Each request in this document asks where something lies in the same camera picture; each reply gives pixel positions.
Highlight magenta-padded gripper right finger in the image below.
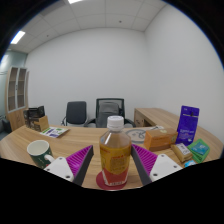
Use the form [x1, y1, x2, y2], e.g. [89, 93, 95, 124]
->
[130, 143, 183, 186]

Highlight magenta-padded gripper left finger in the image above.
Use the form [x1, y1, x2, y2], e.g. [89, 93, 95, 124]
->
[43, 144, 95, 187]

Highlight amber drink bottle white cap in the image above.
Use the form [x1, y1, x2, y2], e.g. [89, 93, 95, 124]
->
[99, 115, 133, 188]

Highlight orange cardboard box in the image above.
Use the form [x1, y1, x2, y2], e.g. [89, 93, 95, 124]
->
[143, 127, 179, 153]

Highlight round white printed disc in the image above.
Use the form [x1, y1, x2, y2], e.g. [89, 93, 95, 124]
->
[124, 128, 154, 145]

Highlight tan small packet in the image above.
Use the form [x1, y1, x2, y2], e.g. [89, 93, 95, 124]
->
[170, 142, 194, 164]

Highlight white printed leaflet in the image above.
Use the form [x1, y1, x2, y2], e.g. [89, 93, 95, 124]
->
[39, 126, 70, 139]

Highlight green and white mug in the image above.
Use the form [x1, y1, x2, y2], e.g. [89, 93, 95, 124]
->
[26, 139, 55, 169]

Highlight small light blue packet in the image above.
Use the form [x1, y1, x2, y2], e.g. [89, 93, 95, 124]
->
[183, 159, 198, 169]

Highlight wooden side desk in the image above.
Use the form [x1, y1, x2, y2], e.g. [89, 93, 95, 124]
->
[133, 107, 183, 129]

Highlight dark padded office chair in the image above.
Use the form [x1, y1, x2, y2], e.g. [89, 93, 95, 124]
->
[60, 100, 89, 128]

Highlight purple stand-up pouch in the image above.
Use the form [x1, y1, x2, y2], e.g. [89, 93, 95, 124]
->
[175, 105, 200, 147]

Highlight green flat packet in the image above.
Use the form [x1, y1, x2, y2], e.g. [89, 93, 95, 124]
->
[186, 138, 211, 164]

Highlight grey mesh office chair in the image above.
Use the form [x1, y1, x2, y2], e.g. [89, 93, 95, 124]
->
[83, 97, 137, 129]

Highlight dark brown printed carton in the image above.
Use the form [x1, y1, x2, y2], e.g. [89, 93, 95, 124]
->
[22, 109, 32, 128]

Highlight black sofa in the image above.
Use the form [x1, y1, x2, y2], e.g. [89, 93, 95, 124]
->
[0, 118, 13, 134]

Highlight wooden shelf cabinet glass doors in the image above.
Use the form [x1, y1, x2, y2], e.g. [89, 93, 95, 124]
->
[4, 65, 30, 132]

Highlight small rectangular ceiling light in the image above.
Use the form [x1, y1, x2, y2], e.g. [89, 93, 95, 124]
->
[9, 30, 27, 45]

